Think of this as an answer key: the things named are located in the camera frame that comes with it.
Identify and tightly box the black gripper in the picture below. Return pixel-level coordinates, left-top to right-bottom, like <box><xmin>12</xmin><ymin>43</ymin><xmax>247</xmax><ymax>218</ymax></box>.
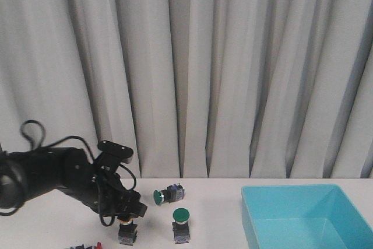
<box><xmin>87</xmin><ymin>170</ymin><xmax>147</xmax><ymax>220</ymax></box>

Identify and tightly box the yellow mushroom push button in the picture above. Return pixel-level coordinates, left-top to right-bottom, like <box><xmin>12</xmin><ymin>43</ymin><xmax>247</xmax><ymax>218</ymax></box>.
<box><xmin>118</xmin><ymin>218</ymin><xmax>138</xmax><ymax>246</ymax></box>

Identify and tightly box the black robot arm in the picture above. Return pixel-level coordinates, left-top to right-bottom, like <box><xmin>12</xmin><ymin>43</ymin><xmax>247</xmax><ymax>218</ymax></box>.
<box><xmin>1</xmin><ymin>146</ymin><xmax>147</xmax><ymax>218</ymax></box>

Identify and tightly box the light blue plastic box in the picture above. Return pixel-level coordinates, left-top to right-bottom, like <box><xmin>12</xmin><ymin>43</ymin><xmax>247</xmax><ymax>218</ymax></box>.
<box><xmin>241</xmin><ymin>184</ymin><xmax>372</xmax><ymax>248</ymax></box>

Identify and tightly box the lying green push button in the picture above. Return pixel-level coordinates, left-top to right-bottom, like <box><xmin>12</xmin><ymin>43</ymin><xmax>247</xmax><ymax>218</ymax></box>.
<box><xmin>153</xmin><ymin>184</ymin><xmax>185</xmax><ymax>205</ymax></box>

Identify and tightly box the red push button lying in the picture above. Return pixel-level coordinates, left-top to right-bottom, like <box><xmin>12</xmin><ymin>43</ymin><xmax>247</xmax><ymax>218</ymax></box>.
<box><xmin>66</xmin><ymin>242</ymin><xmax>103</xmax><ymax>249</ymax></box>

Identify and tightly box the upright green push button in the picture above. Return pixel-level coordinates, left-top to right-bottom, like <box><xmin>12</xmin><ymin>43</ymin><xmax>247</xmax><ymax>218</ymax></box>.
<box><xmin>172</xmin><ymin>208</ymin><xmax>191</xmax><ymax>244</ymax></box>

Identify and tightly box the white pleated curtain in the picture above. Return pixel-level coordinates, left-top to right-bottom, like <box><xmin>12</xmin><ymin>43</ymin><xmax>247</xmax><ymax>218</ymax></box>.
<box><xmin>1</xmin><ymin>0</ymin><xmax>372</xmax><ymax>178</ymax></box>

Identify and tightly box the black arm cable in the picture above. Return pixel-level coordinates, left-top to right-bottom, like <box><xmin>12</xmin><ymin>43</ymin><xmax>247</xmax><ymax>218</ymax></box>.
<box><xmin>0</xmin><ymin>119</ymin><xmax>138</xmax><ymax>227</ymax></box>

